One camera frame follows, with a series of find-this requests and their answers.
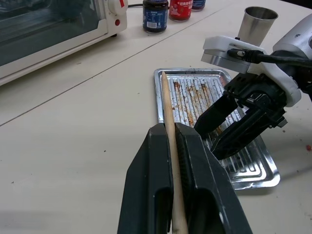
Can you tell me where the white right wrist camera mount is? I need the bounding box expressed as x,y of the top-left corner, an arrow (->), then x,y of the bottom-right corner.
201,35 -> 302,107

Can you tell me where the white toaster oven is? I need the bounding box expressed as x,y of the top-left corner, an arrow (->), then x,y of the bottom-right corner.
0,0 -> 129,86

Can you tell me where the dark jar with blue label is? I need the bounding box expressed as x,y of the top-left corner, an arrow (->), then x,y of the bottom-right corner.
142,0 -> 169,33

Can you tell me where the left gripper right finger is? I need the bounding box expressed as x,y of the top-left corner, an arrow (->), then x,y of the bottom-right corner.
175,122 -> 254,234

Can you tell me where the stainless steel cup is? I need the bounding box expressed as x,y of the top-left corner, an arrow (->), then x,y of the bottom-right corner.
236,6 -> 279,47

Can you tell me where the dark jar with purple label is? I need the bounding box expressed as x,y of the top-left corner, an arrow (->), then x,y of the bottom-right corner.
192,0 -> 206,12

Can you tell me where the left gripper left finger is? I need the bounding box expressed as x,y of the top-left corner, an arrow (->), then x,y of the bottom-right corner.
117,123 -> 175,234

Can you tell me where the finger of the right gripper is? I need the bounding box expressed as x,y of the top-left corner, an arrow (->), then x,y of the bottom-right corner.
194,94 -> 239,136
211,109 -> 272,161

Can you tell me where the wooden skewer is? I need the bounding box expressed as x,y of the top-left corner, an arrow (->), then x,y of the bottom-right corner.
160,71 -> 190,234

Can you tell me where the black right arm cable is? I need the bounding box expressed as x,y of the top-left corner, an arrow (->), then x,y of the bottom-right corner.
228,48 -> 312,68

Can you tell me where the red sauce jar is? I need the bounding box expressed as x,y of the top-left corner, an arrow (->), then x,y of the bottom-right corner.
169,0 -> 194,21

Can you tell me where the stained metal baking tray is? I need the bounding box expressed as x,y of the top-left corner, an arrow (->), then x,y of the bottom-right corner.
153,68 -> 280,191

